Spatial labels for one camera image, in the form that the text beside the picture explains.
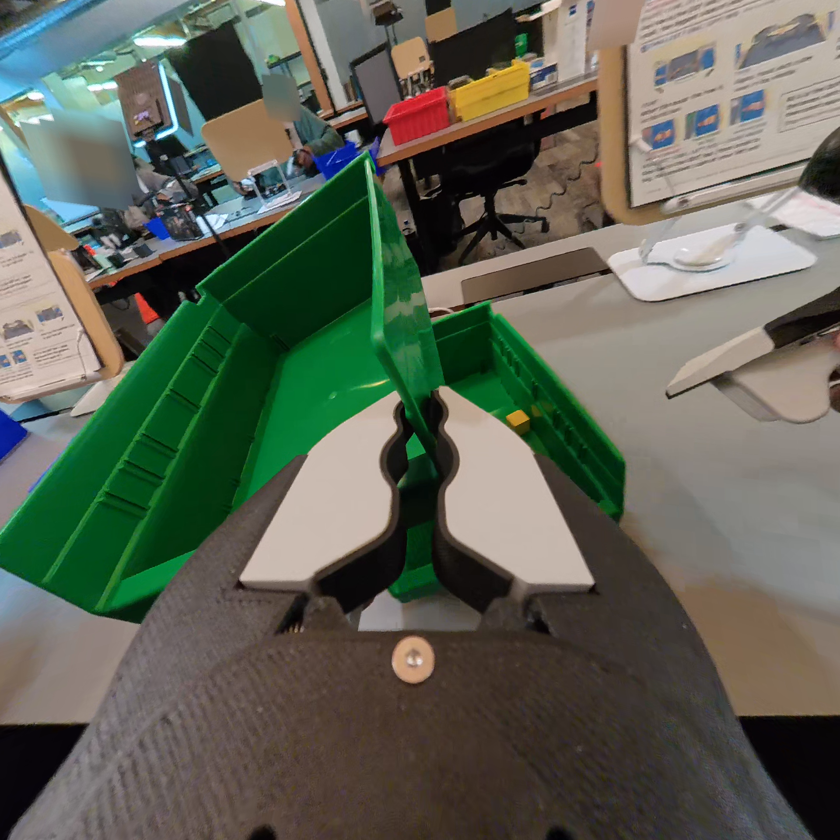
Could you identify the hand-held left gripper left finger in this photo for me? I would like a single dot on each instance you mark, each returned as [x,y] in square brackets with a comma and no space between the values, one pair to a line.
[321,512]

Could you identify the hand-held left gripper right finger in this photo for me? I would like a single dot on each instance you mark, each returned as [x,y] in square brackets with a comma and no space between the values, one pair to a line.
[512,512]

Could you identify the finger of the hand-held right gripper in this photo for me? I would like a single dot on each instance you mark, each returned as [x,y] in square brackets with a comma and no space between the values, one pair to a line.
[781,387]
[722,361]

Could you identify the yellow cube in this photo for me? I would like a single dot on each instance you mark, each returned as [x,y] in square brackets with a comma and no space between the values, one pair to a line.
[518,420]

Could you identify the white stand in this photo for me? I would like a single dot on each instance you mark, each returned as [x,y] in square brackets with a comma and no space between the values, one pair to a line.
[722,262]

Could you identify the white paper sheet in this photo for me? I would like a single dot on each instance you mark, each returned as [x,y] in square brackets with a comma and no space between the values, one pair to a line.
[814,216]

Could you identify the printed instruction sheet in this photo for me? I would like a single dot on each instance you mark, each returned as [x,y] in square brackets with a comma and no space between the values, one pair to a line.
[722,98]

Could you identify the wooden sheet board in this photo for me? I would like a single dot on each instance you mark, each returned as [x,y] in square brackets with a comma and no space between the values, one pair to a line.
[610,131]
[246,148]

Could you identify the black office chair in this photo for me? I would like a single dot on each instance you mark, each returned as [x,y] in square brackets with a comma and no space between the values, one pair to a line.
[485,184]

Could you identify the instruction board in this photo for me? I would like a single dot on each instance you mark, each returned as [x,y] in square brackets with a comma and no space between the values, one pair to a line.
[39,315]

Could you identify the blue bin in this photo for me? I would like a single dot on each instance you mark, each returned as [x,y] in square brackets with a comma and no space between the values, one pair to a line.
[341,161]

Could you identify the white standing sign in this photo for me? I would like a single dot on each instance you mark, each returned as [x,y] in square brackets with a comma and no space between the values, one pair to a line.
[572,39]

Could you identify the yellow bin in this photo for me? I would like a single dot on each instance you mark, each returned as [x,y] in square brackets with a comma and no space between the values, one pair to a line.
[489,92]

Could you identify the red bin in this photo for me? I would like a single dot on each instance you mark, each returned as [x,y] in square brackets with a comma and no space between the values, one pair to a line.
[417,118]

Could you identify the black monitor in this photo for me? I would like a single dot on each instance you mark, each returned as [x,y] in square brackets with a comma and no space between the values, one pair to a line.
[472,46]

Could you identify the black panel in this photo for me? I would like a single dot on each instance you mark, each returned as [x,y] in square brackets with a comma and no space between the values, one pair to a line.
[213,72]

